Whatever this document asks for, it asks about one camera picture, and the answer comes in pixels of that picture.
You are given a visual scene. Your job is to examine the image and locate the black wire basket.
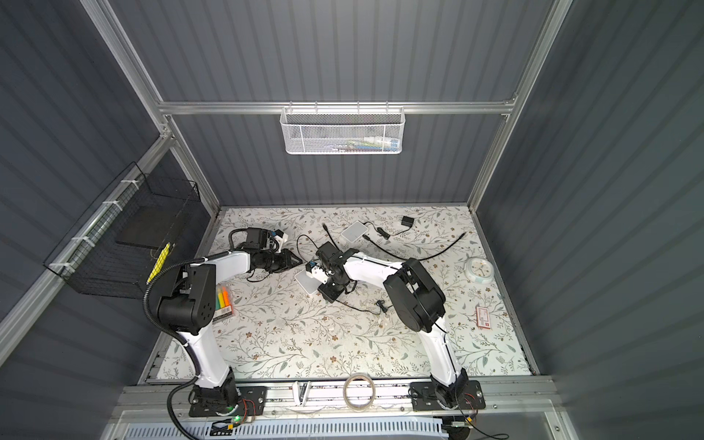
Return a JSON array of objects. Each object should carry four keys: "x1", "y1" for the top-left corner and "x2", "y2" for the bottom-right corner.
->
[{"x1": 44, "y1": 163, "x2": 209, "y2": 299}]

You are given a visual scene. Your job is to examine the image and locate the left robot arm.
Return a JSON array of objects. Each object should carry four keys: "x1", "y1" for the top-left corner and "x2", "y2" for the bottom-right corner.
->
[{"x1": 142, "y1": 227, "x2": 303, "y2": 406}]

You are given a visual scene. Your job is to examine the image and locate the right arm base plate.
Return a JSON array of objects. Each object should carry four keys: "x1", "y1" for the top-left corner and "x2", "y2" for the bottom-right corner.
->
[{"x1": 408, "y1": 381, "x2": 486, "y2": 412}]

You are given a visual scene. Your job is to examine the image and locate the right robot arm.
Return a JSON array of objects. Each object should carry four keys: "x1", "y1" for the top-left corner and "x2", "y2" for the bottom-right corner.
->
[{"x1": 305, "y1": 243, "x2": 469, "y2": 409}]

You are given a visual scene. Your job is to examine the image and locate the red white small box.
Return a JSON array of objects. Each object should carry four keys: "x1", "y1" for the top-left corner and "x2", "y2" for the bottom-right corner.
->
[{"x1": 475, "y1": 306, "x2": 491, "y2": 329}]

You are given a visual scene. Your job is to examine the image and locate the pack of coloured markers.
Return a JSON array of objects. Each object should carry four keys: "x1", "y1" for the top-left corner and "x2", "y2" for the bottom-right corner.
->
[{"x1": 214, "y1": 286, "x2": 233, "y2": 322}]

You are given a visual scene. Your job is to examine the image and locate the yellow striped marker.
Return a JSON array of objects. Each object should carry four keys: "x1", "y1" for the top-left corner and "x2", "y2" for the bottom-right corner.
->
[{"x1": 147, "y1": 243, "x2": 172, "y2": 284}]

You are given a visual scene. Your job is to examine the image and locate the long black ethernet cable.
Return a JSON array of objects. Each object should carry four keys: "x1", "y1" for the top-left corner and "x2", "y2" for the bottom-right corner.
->
[{"x1": 362, "y1": 230, "x2": 469, "y2": 262}]

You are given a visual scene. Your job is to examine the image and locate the white network switch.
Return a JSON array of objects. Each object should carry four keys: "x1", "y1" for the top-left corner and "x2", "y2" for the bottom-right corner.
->
[
  {"x1": 294, "y1": 271, "x2": 322, "y2": 295},
  {"x1": 341, "y1": 221, "x2": 369, "y2": 244}
]

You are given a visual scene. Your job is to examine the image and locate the clear tape roll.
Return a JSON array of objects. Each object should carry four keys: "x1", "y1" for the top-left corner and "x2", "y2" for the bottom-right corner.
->
[{"x1": 342, "y1": 373, "x2": 377, "y2": 412}]

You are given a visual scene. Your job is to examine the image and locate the white round timer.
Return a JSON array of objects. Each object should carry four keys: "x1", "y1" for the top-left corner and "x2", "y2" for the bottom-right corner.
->
[{"x1": 464, "y1": 257, "x2": 495, "y2": 284}]

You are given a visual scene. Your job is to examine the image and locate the white wire mesh basket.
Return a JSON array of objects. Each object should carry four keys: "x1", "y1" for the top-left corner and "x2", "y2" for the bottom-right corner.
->
[{"x1": 280, "y1": 109, "x2": 406, "y2": 155}]

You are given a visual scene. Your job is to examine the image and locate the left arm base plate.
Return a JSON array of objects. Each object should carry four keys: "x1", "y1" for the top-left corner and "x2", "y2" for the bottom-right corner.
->
[{"x1": 188, "y1": 386, "x2": 268, "y2": 418}]

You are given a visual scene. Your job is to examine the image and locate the black foam pad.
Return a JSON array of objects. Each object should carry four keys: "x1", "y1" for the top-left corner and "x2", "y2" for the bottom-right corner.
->
[{"x1": 115, "y1": 206, "x2": 185, "y2": 250}]

